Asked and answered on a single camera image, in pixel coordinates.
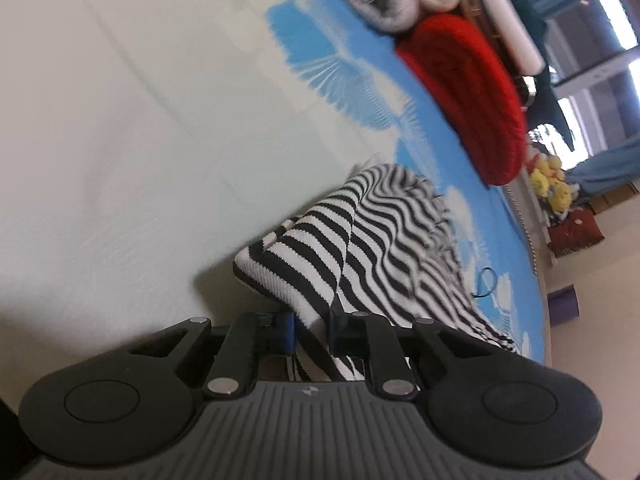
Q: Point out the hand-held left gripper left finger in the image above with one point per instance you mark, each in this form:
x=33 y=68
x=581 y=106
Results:
x=286 y=332

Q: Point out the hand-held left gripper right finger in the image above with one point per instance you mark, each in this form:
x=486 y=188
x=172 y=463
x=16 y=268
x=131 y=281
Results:
x=345 y=335

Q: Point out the black white striped hoodie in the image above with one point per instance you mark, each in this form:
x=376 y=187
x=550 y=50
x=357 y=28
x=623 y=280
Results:
x=380 y=240

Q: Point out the purple box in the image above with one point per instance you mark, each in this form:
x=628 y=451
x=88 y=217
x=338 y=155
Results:
x=564 y=301

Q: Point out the blue white printed bedsheet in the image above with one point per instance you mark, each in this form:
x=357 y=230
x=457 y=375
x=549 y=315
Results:
x=150 y=135

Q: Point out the dark red cushion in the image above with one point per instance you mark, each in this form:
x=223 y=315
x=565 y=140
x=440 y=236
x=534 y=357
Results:
x=575 y=232

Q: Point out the pile of plush toys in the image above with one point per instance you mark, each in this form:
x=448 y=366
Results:
x=550 y=182

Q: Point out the red folded blanket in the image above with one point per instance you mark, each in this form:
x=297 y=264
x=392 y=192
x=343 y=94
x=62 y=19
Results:
x=470 y=95

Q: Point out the white headboard shelf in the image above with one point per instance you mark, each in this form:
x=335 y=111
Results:
x=510 y=15

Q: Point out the window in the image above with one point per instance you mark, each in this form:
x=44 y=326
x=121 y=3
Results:
x=595 y=50

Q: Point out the wooden bed frame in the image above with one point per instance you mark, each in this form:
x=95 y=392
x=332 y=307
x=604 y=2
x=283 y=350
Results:
x=532 y=260

